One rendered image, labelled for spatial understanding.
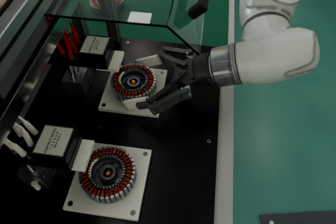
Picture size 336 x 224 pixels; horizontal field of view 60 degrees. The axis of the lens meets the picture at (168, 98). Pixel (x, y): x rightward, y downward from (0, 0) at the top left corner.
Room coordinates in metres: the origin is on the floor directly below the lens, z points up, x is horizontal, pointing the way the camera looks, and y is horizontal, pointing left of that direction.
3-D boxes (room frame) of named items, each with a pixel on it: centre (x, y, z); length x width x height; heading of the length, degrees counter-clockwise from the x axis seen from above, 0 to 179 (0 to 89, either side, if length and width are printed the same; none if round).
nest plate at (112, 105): (0.47, 0.09, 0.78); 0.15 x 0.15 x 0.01; 82
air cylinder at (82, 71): (0.49, 0.23, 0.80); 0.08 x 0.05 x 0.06; 172
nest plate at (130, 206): (0.23, 0.12, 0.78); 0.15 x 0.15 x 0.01; 82
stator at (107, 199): (0.23, 0.12, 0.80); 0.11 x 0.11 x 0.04
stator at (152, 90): (0.47, 0.09, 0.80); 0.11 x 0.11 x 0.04
